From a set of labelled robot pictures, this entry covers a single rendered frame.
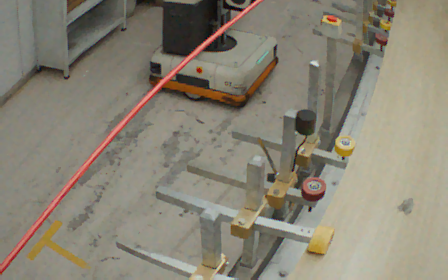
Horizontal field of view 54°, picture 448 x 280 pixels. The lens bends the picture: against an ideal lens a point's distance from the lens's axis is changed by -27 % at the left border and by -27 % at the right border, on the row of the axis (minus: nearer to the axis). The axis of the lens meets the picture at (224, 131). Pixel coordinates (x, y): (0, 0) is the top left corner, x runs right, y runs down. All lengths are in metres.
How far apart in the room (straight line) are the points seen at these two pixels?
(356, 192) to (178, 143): 1.83
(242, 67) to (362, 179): 1.88
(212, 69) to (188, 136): 0.42
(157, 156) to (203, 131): 0.34
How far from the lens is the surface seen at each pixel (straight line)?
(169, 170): 3.18
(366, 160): 1.84
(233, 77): 3.46
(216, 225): 1.26
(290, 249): 1.90
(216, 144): 3.35
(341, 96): 2.52
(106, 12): 4.87
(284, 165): 1.74
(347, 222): 1.61
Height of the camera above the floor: 2.03
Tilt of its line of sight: 36 degrees down
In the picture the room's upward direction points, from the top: straight up
